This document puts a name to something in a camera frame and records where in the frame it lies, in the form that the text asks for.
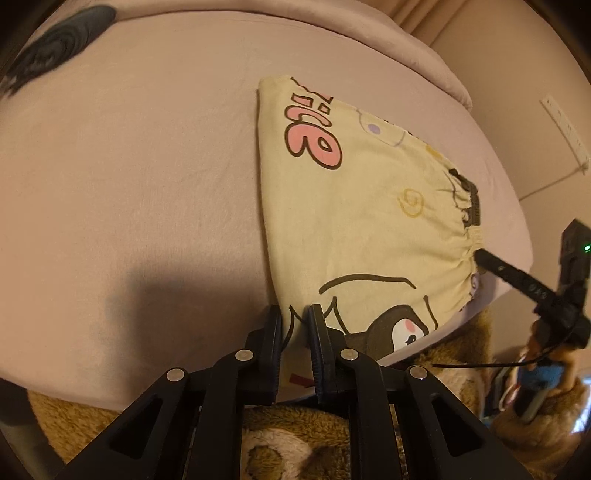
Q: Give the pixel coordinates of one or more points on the white power strip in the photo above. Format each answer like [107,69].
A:
[565,129]

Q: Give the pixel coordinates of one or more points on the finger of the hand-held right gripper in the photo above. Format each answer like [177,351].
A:
[508,274]

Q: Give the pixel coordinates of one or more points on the yellow cartoon print pants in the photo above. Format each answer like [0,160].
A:
[360,207]

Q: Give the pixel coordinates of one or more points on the person's right hand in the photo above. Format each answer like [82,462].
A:
[545,353]

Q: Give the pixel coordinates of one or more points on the bed with pink sheet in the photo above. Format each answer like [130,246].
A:
[138,184]

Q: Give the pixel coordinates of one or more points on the beige curtain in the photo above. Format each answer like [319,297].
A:
[429,18]

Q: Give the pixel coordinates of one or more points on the pink duvet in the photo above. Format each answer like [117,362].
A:
[286,32]

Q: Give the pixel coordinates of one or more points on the brown fluffy robe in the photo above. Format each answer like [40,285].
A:
[300,438]

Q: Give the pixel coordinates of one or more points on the person's right forearm fluffy sleeve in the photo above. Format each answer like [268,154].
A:
[549,424]

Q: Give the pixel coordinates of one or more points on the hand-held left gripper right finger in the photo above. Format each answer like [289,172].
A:
[316,341]

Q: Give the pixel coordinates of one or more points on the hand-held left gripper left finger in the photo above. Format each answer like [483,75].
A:
[272,332]

